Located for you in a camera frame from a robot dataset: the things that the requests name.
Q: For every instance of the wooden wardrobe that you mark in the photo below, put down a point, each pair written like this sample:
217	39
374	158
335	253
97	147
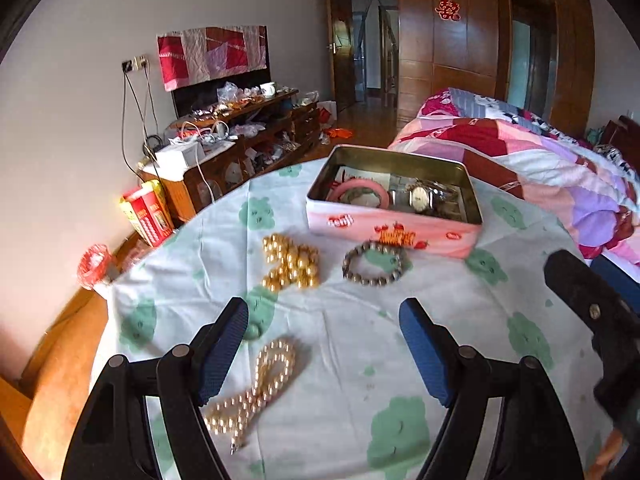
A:
465	50

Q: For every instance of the black television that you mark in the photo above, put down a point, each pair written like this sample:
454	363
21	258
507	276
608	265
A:
195	100

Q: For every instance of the white red shopping bag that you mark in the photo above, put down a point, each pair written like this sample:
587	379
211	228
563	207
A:
327	112

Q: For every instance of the dark wooden headboard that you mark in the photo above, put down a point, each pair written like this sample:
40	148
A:
627	135

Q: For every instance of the pink trash bin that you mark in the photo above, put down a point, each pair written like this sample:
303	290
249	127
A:
95	265

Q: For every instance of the wooden door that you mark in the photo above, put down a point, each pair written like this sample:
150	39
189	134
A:
342	80

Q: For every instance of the silver gold wristwatch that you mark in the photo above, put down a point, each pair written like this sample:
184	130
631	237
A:
420	199

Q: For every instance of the wooden television cabinet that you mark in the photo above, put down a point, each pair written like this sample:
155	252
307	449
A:
305	120

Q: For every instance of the white cup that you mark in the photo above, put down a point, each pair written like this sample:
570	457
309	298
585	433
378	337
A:
268	90

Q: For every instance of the pink tin box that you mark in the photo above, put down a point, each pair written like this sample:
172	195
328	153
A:
350	225

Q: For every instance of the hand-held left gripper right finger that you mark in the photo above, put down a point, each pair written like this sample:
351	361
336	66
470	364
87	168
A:
425	355

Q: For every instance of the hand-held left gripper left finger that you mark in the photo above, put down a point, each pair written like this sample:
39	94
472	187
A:
222	355

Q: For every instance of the clear plastic bag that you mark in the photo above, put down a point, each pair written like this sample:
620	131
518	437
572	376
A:
228	94

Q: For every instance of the red pink patchwork cloth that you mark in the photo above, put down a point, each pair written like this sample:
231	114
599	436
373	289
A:
210	55

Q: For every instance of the pink purple patchwork quilt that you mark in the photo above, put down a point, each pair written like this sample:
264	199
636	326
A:
550	185

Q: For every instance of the pink bangle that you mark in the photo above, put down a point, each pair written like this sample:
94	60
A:
360	187

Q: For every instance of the white box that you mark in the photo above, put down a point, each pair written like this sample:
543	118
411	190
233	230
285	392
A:
177	157

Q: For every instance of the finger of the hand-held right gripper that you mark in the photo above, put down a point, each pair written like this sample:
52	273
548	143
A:
575	290

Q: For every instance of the red yellow bag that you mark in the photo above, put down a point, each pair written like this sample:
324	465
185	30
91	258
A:
147	215

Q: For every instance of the wall socket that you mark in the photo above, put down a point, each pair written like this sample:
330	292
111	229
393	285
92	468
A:
135	63

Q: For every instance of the orange thing on floor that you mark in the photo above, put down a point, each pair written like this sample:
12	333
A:
337	133

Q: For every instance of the black white patterned pillow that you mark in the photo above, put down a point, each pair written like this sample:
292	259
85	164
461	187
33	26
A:
607	154

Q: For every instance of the teal cloth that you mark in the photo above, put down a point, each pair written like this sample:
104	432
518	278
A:
596	134

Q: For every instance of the red paper decoration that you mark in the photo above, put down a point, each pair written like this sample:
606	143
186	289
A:
446	8

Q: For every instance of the quilt with cow print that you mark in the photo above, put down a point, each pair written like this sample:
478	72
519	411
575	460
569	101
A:
480	105

